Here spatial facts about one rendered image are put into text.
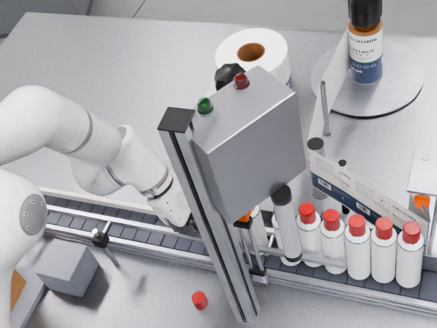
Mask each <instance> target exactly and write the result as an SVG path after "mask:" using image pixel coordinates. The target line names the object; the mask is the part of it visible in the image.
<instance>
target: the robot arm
mask: <svg viewBox="0 0 437 328"><path fill-rule="evenodd" d="M43 147H46V148H49V149H51V150H54V151H56V152H59V153H61V154H64V155H67V156H70V165H71V170H72V174H73V177H74V178H75V181H76V182H77V184H78V185H79V187H80V188H81V189H83V190H85V191H86V192H88V193H91V194H93V195H97V196H107V195H110V194H112V193H114V192H116V191H117V190H119V189H121V188H122V187H124V186H125V185H132V186H133V187H134V188H135V189H136V190H137V191H138V192H139V193H140V194H141V195H142V196H143V197H147V201H148V203H149V205H150V206H151V208H152V210H153V211H154V212H155V213H156V215H157V216H158V217H159V218H160V220H162V222H164V224H165V225H166V226H168V227H172V229H173V231H174V232H180V231H181V229H182V228H183V226H186V225H187V226H188V228H189V229H190V230H191V231H193V232H197V231H199V229H198V227H197V225H196V222H195V220H194V217H193V215H192V212H191V209H190V208H189V205H188V203H187V200H186V198H185V195H184V193H183V190H182V188H181V186H180V184H179V181H178V178H177V176H176V173H175V172H174V171H172V170H170V169H169V168H168V167H167V166H166V165H165V163H164V162H163V161H162V160H161V159H160V157H159V156H158V155H157V154H156V153H155V152H154V151H153V150H152V149H151V148H150V146H149V145H148V144H147V143H146V142H145V141H144V139H143V138H142V137H141V136H140V135H139V134H138V133H137V132H136V131H135V129H134V128H133V127H132V126H130V125H129V124H122V125H120V126H117V127H115V126H114V125H113V124H111V123H110V122H108V121H107V120H105V119H103V118H101V117H100V116H98V115H96V114H94V113H93V112H91V111H89V110H88V109H85V108H84V107H82V106H80V105H79V104H77V103H75V102H73V101H71V100H69V99H67V98H66V97H64V96H62V95H60V94H58V93H56V92H55V91H53V90H51V89H48V88H45V87H42V86H39V85H25V86H22V87H19V88H17V89H16V90H14V91H12V92H11V93H10V94H9V95H8V96H7V97H6V98H5V99H4V100H3V101H2V102H1V103H0V166H1V165H5V164H7V163H10V162H13V161H15V160H17V159H20V158H23V157H25V156H28V155H30V154H32V153H34V152H36V151H38V150H39V149H41V148H43ZM46 224H47V205H46V201H45V198H44V196H43V194H42V192H41V191H40V190H39V188H38V187H37V186H36V185H35V184H34V183H32V182H31V181H30V180H28V179H26V178H24V177H22V176H19V175H17V174H14V173H12V172H9V171H6V170H3V169H0V328H12V324H11V282H12V276H13V272H14V270H15V268H16V266H17V264H18V262H19V261H20V260H21V259H22V258H23V256H24V255H25V254H26V253H27V252H28V251H29V250H30V249H31V248H32V247H34V246H35V245H36V243H37V242H38V241H39V240H40V238H41V237H42V235H43V233H44V230H45V228H46Z"/></svg>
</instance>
